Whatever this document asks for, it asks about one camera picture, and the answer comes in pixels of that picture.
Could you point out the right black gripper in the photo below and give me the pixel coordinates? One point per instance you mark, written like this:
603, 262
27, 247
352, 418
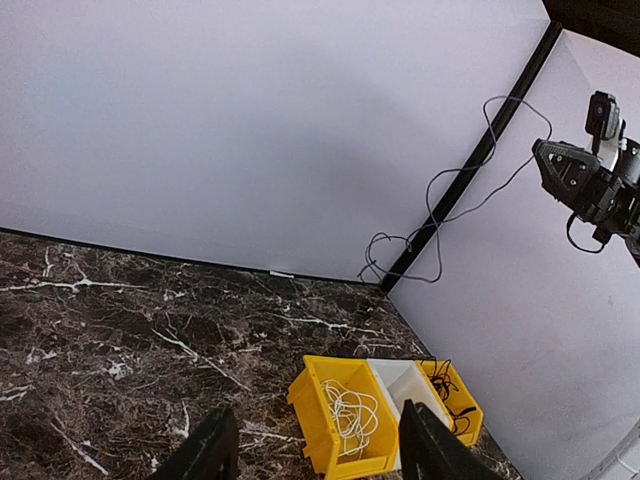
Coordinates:
574, 177

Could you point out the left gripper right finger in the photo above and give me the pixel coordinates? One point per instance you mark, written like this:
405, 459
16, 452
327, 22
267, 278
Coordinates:
428, 450

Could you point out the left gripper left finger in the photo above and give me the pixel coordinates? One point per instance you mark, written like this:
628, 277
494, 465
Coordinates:
210, 452

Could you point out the yellow bin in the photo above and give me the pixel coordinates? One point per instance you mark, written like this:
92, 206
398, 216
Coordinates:
461, 407
334, 417

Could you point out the white translucent bin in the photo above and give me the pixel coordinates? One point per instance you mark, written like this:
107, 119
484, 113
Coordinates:
391, 383

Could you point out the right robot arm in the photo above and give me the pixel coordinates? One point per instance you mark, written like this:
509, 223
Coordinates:
628, 169

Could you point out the right black frame post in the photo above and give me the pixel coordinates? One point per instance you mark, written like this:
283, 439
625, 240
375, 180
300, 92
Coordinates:
440, 213

